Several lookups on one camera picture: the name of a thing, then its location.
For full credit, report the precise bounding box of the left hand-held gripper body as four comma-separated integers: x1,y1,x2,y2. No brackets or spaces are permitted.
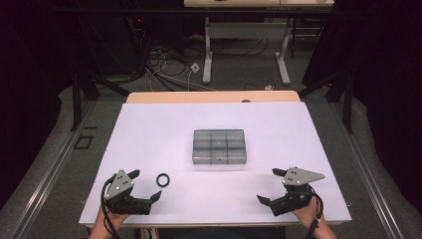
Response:
105,168,152,216

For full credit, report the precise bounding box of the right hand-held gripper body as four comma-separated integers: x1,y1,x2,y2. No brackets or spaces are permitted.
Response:
269,166,326,217

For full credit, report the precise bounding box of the black rubber ring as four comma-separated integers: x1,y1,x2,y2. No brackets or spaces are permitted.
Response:
155,172,171,188

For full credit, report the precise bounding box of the clear plastic compartment box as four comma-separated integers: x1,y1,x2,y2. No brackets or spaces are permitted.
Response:
191,128,248,166

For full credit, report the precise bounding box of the person's left hand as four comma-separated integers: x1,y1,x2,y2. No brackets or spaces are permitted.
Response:
95,205,131,234

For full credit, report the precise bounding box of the person's right hand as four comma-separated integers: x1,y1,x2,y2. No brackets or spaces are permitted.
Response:
291,196,325,231

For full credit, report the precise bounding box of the white table mat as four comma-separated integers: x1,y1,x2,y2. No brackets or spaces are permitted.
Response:
79,102,352,226

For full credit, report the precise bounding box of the black metal stand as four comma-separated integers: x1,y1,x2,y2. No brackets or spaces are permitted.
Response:
70,70,131,132
298,70,354,134

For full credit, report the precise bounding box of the light wooden table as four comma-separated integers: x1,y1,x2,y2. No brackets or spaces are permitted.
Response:
79,90,352,230

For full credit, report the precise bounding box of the black equipment box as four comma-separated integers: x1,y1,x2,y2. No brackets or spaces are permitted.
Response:
78,13,147,77

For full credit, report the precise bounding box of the dark curtain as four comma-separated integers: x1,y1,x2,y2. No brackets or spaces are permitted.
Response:
0,0,73,208
301,0,422,215

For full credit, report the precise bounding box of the white-legged desk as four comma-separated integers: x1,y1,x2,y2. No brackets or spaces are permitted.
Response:
183,0,335,86

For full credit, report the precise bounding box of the black horizontal bar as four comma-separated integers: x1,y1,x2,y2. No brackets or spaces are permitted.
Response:
54,7,370,15

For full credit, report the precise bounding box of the left hand-held gripper cable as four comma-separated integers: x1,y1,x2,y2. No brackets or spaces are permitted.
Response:
100,175,122,239

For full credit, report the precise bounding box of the hand-held gripper cable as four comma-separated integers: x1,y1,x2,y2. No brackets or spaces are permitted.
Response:
100,175,122,239
304,186,325,239

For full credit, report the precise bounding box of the right hand-held gripper cable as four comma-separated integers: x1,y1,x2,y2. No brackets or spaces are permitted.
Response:
304,186,325,239

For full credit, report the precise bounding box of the metal floor rail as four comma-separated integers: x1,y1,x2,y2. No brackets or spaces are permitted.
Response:
326,102,405,239
5,99,98,239

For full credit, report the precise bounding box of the tangle of floor cables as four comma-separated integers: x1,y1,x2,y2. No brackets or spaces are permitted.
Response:
125,18,218,93

